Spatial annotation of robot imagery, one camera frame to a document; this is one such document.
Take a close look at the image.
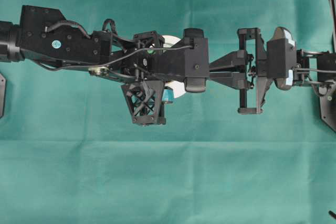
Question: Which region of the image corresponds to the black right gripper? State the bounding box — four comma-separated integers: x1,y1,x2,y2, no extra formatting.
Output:
209,28,272,114

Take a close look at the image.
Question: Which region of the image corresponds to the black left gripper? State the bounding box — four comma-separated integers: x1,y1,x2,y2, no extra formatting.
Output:
120,31,166,126

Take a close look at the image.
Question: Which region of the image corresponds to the white duct tape roll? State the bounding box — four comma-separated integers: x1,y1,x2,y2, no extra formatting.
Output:
163,35,186,99

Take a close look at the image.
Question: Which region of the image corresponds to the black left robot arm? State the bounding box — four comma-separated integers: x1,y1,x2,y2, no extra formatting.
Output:
1,5,166,126

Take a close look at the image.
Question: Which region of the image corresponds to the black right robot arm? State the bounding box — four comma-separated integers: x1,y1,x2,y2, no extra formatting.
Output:
209,27,335,114

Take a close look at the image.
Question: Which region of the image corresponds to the green cloth table cover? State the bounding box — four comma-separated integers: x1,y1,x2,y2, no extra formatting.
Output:
1,0,335,223

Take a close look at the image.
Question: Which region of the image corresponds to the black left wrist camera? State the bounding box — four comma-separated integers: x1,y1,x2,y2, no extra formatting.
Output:
154,28,210,94

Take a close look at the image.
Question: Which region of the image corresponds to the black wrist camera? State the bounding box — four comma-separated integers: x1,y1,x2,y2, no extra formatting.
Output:
267,27,297,91
154,28,210,94

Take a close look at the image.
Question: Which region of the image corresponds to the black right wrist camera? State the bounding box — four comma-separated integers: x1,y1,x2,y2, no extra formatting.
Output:
267,27,297,91

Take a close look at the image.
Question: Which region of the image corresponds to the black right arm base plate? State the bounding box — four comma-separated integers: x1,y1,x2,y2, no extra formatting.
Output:
319,82,336,131

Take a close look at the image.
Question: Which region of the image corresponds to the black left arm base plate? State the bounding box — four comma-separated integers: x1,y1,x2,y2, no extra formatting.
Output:
0,73,6,118

